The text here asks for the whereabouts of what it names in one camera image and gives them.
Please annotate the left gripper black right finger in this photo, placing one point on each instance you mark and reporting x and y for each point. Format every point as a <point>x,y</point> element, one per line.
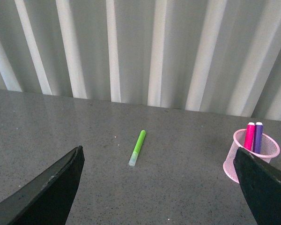
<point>260,183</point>

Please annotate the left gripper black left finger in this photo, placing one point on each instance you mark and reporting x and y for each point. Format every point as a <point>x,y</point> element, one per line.
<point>48,198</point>

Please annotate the pink pen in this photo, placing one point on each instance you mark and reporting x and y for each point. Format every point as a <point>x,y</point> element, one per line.
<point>249,136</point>

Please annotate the purple pen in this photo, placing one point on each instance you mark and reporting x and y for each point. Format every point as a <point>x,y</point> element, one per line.
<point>258,137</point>

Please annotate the pink mesh cup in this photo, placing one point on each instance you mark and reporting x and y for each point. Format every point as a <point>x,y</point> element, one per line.
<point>269,149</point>

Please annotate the green pen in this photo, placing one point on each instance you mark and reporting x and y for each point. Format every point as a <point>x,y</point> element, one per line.
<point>137,148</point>

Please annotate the white curtain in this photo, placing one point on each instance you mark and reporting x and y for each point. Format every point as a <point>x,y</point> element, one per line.
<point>220,56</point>

